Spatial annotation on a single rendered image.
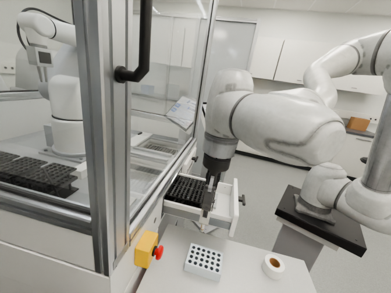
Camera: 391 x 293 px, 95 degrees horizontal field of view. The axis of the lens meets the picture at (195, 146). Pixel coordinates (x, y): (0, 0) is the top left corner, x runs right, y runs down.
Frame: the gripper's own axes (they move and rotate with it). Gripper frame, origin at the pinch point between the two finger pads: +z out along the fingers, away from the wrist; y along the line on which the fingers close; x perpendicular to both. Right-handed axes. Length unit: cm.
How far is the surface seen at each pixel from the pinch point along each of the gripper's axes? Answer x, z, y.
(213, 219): -3.2, 12.5, 12.5
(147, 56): 12.2, -40.3, -18.8
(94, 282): 21.1, 8.9, -22.4
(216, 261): -7.1, 20.0, 1.1
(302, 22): -90, -164, 382
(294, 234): -48, 33, 42
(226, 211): -8.3, 15.9, 23.7
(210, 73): 36, -46, 191
